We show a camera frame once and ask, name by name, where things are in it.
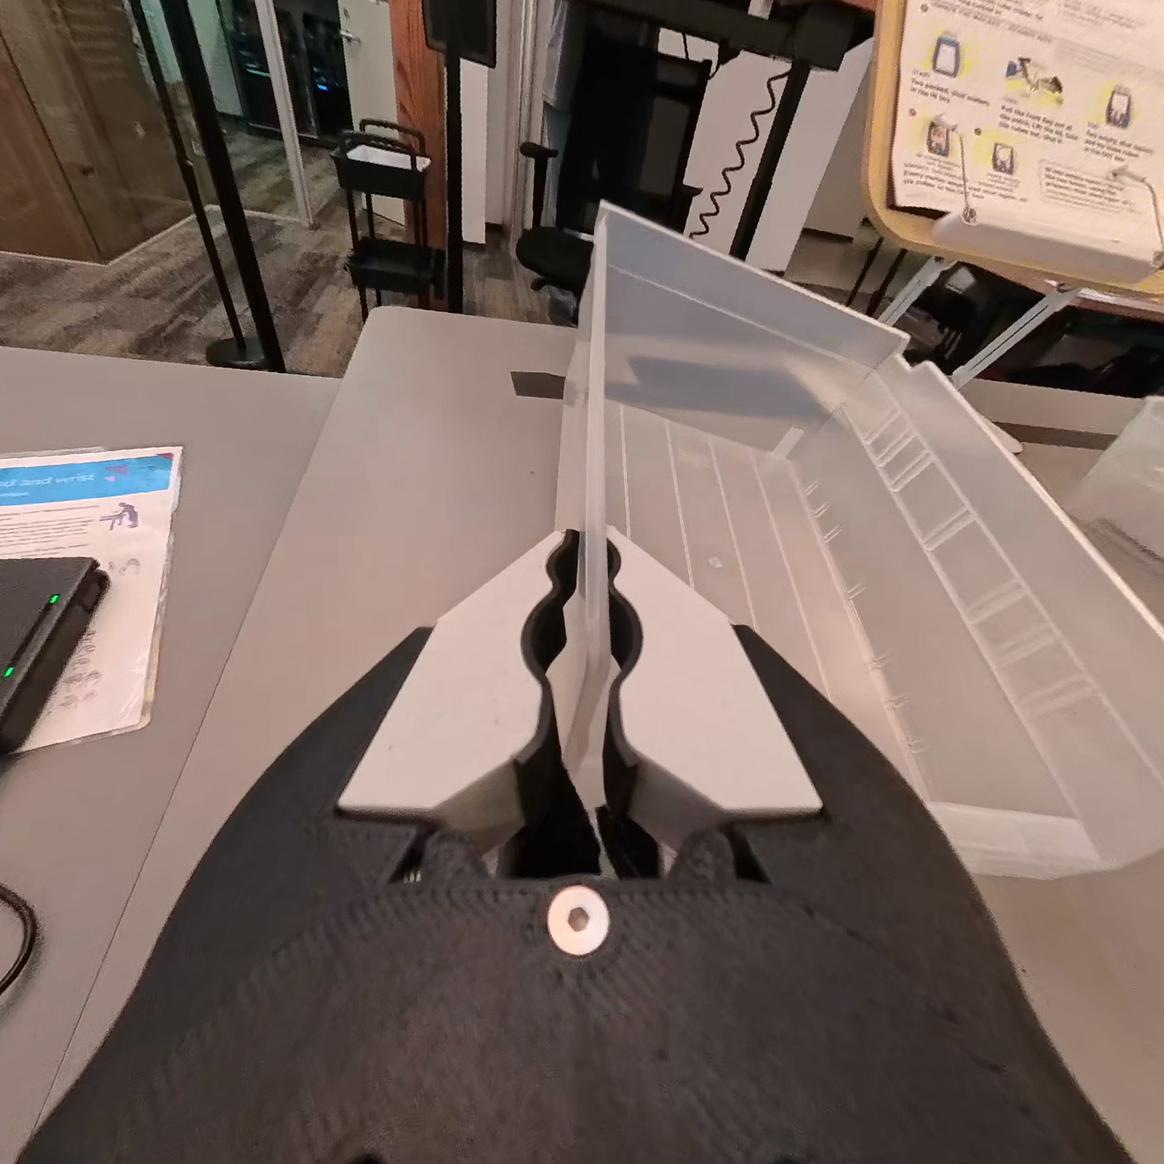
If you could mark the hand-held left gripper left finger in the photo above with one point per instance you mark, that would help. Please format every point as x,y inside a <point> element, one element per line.
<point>454,727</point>

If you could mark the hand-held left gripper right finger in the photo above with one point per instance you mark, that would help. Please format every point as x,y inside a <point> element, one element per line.
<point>718,727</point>

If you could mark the black tape patch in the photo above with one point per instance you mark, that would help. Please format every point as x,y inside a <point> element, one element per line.
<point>538,384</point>

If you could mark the laminated instruction sheet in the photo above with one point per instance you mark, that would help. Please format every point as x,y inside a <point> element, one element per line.
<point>109,527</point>

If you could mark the black flat device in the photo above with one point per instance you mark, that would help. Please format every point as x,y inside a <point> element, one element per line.
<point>35,627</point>

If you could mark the black pole stand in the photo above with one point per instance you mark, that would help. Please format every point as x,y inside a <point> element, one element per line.
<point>238,350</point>

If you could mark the black office chair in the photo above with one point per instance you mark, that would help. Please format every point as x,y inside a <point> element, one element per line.
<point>550,254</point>

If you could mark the white panel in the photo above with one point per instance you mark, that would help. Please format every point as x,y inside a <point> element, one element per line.
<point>828,181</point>

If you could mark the light wooden board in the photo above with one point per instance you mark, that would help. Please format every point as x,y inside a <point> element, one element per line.
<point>878,181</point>

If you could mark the instruction poster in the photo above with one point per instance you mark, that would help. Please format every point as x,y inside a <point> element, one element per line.
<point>1027,118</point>

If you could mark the black standing desk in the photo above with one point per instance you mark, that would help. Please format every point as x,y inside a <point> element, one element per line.
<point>773,27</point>

